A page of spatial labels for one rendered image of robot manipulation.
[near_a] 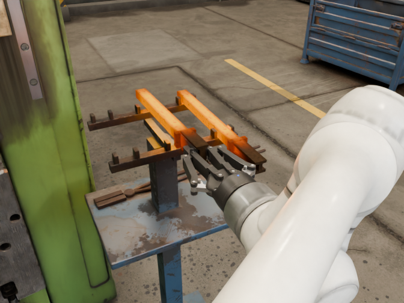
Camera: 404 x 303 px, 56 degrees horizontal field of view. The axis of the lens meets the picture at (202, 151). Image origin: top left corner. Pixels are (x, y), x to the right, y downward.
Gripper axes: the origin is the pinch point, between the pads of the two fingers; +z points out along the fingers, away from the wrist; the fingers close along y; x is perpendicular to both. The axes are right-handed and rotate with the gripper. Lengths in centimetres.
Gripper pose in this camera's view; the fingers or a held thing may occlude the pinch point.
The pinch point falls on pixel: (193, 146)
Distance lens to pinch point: 76.9
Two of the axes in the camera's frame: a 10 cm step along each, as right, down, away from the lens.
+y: 9.0, -2.3, 3.7
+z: -4.3, -4.6, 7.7
